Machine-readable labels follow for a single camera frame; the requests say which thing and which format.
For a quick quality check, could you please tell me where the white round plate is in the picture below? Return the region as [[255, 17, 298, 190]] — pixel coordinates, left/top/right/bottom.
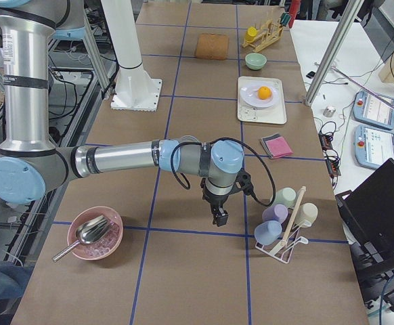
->
[[240, 81, 280, 108]]

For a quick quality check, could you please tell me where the white cup rack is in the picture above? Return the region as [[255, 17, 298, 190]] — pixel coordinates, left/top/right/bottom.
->
[[255, 186, 311, 264]]

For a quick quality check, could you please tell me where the small metal cylinder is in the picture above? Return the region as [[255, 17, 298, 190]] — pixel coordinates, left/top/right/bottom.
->
[[323, 106, 336, 118]]

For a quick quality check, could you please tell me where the beige cup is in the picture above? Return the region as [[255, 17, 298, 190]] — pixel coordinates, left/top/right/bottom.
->
[[294, 202, 318, 227]]

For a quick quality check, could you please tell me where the aluminium frame post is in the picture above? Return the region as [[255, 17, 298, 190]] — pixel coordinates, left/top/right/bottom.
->
[[303, 0, 364, 106]]

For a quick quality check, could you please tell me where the metal scoop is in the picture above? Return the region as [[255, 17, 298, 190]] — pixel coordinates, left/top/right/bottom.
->
[[52, 215, 111, 262]]

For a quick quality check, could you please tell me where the blue cup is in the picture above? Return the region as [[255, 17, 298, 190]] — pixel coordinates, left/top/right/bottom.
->
[[254, 220, 282, 246]]

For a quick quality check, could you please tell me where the green bowl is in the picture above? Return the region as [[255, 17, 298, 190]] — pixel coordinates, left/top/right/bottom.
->
[[244, 53, 267, 70]]

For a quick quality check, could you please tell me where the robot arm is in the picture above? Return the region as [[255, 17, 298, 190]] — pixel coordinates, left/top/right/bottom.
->
[[0, 1, 248, 226]]

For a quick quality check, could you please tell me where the pink bowl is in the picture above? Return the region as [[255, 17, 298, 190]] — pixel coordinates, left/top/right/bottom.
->
[[67, 206, 123, 261]]

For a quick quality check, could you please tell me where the blue teach pendant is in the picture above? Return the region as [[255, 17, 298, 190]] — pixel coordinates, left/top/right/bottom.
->
[[353, 125, 394, 169], [353, 90, 394, 130]]

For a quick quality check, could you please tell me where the orange fruit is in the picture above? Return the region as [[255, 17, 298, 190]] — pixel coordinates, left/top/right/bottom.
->
[[257, 86, 272, 100]]

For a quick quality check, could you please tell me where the yellow mug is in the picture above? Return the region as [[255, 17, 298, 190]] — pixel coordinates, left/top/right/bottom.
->
[[244, 26, 258, 43]]

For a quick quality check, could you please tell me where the cream bear tray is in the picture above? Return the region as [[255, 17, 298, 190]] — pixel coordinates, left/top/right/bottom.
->
[[237, 76, 287, 125]]

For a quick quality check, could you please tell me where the pink cloth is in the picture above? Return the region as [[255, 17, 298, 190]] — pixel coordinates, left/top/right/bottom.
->
[[265, 137, 293, 158]]

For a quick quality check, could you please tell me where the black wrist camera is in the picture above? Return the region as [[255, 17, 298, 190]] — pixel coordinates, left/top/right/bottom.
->
[[231, 169, 254, 196]]

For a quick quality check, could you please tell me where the black laptop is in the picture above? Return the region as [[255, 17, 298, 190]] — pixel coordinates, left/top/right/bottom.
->
[[337, 158, 394, 281]]

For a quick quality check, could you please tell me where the wooden drying rack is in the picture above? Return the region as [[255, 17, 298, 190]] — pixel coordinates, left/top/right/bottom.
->
[[242, 14, 284, 53]]

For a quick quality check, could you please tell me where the far blue teach pendant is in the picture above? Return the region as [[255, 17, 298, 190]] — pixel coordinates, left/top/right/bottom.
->
[[353, 90, 394, 130]]

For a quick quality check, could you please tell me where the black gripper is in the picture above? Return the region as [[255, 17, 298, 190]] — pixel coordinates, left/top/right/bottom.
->
[[202, 189, 229, 227]]

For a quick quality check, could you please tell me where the dark green cup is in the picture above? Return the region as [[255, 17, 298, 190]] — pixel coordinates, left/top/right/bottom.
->
[[279, 12, 291, 27]]

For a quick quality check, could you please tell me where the purple cup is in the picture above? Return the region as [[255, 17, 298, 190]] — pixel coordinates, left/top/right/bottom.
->
[[262, 204, 288, 223]]

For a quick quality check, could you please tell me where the near blue teach pendant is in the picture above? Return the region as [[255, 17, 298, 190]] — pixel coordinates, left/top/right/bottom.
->
[[353, 125, 394, 169]]

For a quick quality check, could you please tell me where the wooden cutting board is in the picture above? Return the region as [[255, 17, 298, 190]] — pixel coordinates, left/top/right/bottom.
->
[[194, 33, 229, 60]]

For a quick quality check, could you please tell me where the grey cloth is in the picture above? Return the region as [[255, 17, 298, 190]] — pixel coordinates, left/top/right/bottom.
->
[[261, 133, 286, 158]]

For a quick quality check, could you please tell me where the red cylinder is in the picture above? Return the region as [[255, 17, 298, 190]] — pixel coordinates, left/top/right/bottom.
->
[[288, 0, 301, 21]]

